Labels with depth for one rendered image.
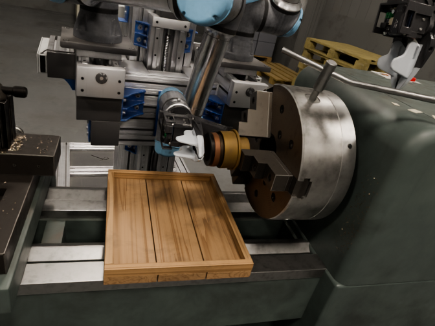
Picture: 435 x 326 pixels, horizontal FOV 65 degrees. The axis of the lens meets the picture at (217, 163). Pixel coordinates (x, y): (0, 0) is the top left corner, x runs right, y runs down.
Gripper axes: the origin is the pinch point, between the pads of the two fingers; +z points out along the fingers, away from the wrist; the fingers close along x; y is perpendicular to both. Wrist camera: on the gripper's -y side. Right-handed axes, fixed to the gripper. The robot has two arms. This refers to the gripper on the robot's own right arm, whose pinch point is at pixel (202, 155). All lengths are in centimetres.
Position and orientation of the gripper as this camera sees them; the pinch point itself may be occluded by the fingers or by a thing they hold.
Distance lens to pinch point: 73.1
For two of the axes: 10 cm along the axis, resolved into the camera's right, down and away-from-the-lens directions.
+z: 2.4, 5.0, -8.3
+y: -9.5, -0.5, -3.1
